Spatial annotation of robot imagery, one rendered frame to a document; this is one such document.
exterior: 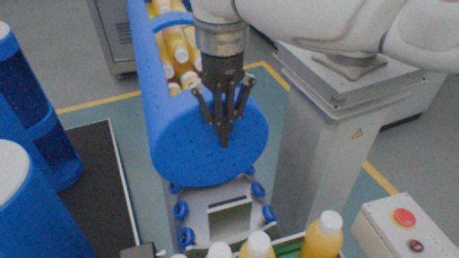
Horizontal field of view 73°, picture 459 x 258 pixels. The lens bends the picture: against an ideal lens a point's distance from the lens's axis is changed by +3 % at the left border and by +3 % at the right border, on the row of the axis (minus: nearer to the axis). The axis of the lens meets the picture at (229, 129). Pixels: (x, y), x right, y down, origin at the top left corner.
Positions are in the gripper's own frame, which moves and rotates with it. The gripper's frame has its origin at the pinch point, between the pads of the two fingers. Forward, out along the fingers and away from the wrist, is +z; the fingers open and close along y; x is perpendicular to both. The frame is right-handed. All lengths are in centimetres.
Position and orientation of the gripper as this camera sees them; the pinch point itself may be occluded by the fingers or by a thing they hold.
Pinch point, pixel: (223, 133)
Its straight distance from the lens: 65.4
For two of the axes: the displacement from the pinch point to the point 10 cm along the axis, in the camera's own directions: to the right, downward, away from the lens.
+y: 9.6, -2.0, 2.1
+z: 0.0, 7.3, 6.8
